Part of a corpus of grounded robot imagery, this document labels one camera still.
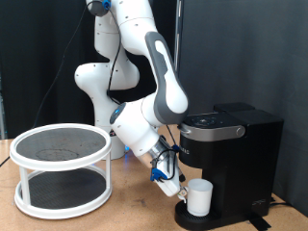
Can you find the grey fabric backdrop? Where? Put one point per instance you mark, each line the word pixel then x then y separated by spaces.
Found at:
pixel 240 48

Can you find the white mug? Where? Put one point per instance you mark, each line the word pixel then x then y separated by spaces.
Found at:
pixel 200 197

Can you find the black curtain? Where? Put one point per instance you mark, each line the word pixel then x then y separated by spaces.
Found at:
pixel 19 64

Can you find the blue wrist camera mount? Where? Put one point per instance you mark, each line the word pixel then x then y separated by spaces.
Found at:
pixel 158 174

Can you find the metal frame post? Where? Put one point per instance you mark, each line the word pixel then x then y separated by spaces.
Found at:
pixel 179 38
pixel 2 118

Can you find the Keurig water reservoir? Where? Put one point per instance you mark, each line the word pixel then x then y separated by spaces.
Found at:
pixel 232 107

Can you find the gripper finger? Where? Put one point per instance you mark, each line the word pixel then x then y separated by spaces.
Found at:
pixel 184 191
pixel 182 199

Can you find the black Keurig coffee machine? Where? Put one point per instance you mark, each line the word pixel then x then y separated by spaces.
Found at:
pixel 237 166

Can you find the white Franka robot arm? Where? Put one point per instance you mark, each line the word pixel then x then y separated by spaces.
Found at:
pixel 141 122

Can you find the white two-tier turntable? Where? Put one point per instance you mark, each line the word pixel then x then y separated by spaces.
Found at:
pixel 61 146

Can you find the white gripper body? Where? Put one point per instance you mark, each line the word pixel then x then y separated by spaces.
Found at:
pixel 166 179

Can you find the black tape strip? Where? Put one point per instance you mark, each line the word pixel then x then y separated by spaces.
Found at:
pixel 260 223

